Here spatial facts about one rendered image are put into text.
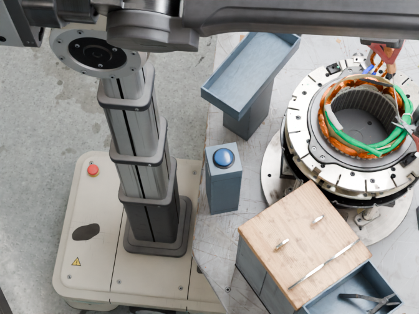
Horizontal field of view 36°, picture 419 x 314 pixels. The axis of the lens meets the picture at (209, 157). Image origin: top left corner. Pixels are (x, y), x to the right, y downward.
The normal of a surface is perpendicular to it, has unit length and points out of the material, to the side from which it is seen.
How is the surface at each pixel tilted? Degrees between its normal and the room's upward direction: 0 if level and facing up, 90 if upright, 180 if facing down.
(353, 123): 0
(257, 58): 0
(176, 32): 24
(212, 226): 0
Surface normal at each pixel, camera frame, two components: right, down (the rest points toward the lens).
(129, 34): -0.25, -0.04
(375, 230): 0.00, -0.42
